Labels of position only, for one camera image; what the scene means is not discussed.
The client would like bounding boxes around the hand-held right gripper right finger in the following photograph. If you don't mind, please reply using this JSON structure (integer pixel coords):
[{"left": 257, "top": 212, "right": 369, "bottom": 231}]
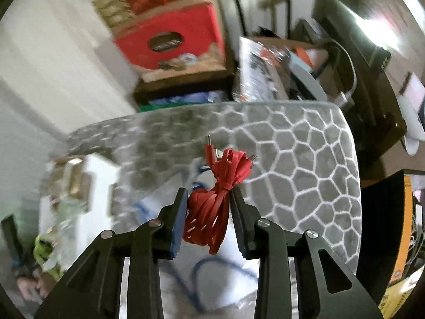
[{"left": 230, "top": 188, "right": 382, "bottom": 319}]

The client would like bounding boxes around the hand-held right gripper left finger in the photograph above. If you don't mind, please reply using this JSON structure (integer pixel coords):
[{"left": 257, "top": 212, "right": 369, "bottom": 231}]
[{"left": 33, "top": 188, "right": 188, "bottom": 319}]

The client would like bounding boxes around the red cable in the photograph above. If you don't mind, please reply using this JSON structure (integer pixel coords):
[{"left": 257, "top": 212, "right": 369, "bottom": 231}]
[{"left": 182, "top": 135, "right": 258, "bottom": 256}]

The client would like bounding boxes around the gold bamboo print cardboard box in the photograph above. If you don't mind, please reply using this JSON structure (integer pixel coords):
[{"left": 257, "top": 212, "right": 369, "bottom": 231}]
[{"left": 38, "top": 154, "right": 121, "bottom": 243}]

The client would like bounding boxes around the blue print plastic bag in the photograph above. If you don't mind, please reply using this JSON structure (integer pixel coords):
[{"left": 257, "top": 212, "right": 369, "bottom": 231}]
[{"left": 138, "top": 163, "right": 264, "bottom": 309}]

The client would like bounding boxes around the grey honeycomb pattern blanket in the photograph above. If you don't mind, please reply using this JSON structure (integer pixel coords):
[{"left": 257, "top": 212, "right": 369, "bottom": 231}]
[{"left": 66, "top": 101, "right": 362, "bottom": 275}]

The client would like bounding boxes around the printed glossy packet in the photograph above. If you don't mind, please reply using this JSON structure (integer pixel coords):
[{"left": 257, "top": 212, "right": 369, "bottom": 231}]
[{"left": 236, "top": 36, "right": 294, "bottom": 103}]

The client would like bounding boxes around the yellow box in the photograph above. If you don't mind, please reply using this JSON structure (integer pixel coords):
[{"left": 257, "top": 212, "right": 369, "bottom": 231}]
[{"left": 379, "top": 169, "right": 425, "bottom": 319}]

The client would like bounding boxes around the red gift bag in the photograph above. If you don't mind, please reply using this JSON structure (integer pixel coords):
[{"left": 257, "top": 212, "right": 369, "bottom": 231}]
[{"left": 113, "top": 2, "right": 229, "bottom": 83}]

